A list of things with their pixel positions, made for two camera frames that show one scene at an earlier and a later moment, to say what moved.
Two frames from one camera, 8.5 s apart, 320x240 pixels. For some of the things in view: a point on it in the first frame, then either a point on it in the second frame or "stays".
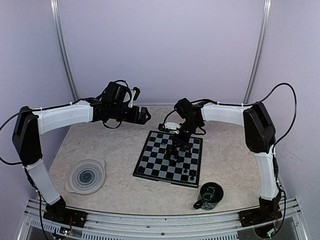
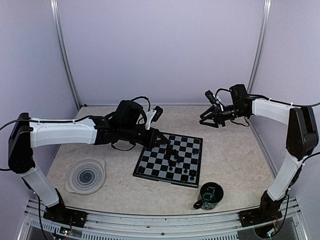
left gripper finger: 145,115 -> 163,140
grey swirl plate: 86,176 stays
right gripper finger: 176,145 -> 213,124
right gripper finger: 188,147 -> 209,110
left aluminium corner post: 54,10 stays
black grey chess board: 154,163 stays
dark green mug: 210,194 stays
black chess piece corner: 141,169 stays
